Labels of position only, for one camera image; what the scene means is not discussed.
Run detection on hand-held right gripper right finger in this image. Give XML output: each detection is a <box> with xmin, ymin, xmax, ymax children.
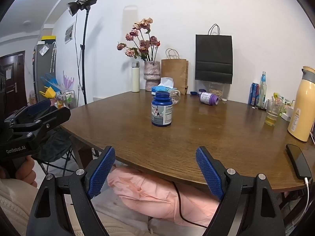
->
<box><xmin>196</xmin><ymin>146</ymin><xmax>287</xmax><ymax>236</ymax></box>

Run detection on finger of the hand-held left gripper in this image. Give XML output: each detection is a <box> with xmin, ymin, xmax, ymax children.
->
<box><xmin>5</xmin><ymin>99</ymin><xmax>52</xmax><ymax>124</ymax></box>
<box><xmin>11</xmin><ymin>107</ymin><xmax>71</xmax><ymax>138</ymax></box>

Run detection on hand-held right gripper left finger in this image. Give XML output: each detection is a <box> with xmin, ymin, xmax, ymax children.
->
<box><xmin>26</xmin><ymin>146</ymin><xmax>116</xmax><ymax>236</ymax></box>

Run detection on clear glass cup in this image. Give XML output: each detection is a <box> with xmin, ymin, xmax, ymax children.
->
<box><xmin>169</xmin><ymin>89</ymin><xmax>181</xmax><ymax>105</ymax></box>

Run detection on person's left forearm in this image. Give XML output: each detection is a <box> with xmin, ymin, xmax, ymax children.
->
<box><xmin>0</xmin><ymin>176</ymin><xmax>36</xmax><ymax>236</ymax></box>

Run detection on person's left hand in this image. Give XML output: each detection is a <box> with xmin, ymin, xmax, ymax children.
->
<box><xmin>0</xmin><ymin>155</ymin><xmax>38</xmax><ymax>188</ymax></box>

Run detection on white storage rack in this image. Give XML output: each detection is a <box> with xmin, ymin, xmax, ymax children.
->
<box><xmin>56</xmin><ymin>90</ymin><xmax>75</xmax><ymax>110</ymax></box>

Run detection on black folding chair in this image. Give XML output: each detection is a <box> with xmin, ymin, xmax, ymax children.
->
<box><xmin>32</xmin><ymin>125</ymin><xmax>74</xmax><ymax>175</ymax></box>

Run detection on blue clothes hangers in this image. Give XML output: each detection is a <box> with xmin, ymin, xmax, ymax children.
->
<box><xmin>41</xmin><ymin>73</ymin><xmax>61</xmax><ymax>91</ymax></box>

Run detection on dark brown door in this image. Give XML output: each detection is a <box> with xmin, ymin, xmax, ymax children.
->
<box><xmin>0</xmin><ymin>51</ymin><xmax>27</xmax><ymax>113</ymax></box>

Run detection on purple clothes hangers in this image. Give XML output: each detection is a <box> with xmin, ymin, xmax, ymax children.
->
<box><xmin>63</xmin><ymin>70</ymin><xmax>75</xmax><ymax>90</ymax></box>

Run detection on grey refrigerator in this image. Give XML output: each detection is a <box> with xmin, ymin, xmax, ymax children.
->
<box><xmin>33</xmin><ymin>43</ymin><xmax>57</xmax><ymax>104</ymax></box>

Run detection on pink cloth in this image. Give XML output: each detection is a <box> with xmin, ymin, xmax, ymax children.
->
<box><xmin>107</xmin><ymin>166</ymin><xmax>221</xmax><ymax>227</ymax></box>

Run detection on person's cream trousers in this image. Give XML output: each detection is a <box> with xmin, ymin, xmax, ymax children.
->
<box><xmin>58</xmin><ymin>192</ymin><xmax>154</xmax><ymax>236</ymax></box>

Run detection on purple supplement bottle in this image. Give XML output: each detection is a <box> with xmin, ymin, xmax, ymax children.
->
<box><xmin>199</xmin><ymin>92</ymin><xmax>219</xmax><ymax>106</ymax></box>

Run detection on blue supplement bottle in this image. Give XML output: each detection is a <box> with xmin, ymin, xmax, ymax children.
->
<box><xmin>151</xmin><ymin>91</ymin><xmax>173</xmax><ymax>127</ymax></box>

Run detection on glass with yellow liquid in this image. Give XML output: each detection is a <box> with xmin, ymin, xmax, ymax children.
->
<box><xmin>265</xmin><ymin>99</ymin><xmax>283</xmax><ymax>127</ymax></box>

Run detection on clear snack container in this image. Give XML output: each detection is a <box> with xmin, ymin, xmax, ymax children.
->
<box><xmin>209</xmin><ymin>82</ymin><xmax>224</xmax><ymax>101</ymax></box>

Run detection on black smartphone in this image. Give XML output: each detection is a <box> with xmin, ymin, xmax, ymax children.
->
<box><xmin>285</xmin><ymin>144</ymin><xmax>312</xmax><ymax>180</ymax></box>

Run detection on white thermos bottle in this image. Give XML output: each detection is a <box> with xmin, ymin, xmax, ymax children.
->
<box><xmin>131</xmin><ymin>61</ymin><xmax>140</xmax><ymax>92</ymax></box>

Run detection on blue drink can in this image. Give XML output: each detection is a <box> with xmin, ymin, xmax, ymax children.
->
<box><xmin>248</xmin><ymin>83</ymin><xmax>259</xmax><ymax>106</ymax></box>

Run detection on white charger plug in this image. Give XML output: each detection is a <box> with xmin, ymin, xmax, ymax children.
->
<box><xmin>281</xmin><ymin>101</ymin><xmax>296</xmax><ymax>121</ymax></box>

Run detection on clear glass drink bottle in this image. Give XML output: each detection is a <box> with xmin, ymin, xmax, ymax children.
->
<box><xmin>257</xmin><ymin>72</ymin><xmax>267</xmax><ymax>108</ymax></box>

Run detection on blue tissue box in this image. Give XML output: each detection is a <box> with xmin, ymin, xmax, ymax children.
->
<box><xmin>151</xmin><ymin>77</ymin><xmax>178</xmax><ymax>96</ymax></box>

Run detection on green snack packets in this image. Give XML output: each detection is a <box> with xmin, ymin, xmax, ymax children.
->
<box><xmin>273</xmin><ymin>93</ymin><xmax>291</xmax><ymax>113</ymax></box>

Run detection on brown paper bag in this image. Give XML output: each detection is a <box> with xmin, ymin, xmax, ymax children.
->
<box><xmin>161</xmin><ymin>49</ymin><xmax>189</xmax><ymax>95</ymax></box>

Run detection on pink ceramic vase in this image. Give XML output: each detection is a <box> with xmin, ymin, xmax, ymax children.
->
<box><xmin>144</xmin><ymin>61</ymin><xmax>161</xmax><ymax>91</ymax></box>

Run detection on dried pink flowers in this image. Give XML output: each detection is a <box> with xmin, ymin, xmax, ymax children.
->
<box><xmin>117</xmin><ymin>18</ymin><xmax>161</xmax><ymax>62</ymax></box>

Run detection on yellow thermos jug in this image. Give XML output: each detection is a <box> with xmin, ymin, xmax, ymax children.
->
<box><xmin>287</xmin><ymin>66</ymin><xmax>315</xmax><ymax>142</ymax></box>

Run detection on black paper bag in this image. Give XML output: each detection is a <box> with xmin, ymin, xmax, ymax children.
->
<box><xmin>195</xmin><ymin>24</ymin><xmax>233</xmax><ymax>84</ymax></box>

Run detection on black power cable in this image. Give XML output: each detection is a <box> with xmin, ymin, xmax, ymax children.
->
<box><xmin>172</xmin><ymin>181</ymin><xmax>209</xmax><ymax>228</ymax></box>

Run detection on white charging cable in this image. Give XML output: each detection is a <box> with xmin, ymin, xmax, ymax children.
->
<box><xmin>283</xmin><ymin>177</ymin><xmax>312</xmax><ymax>236</ymax></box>

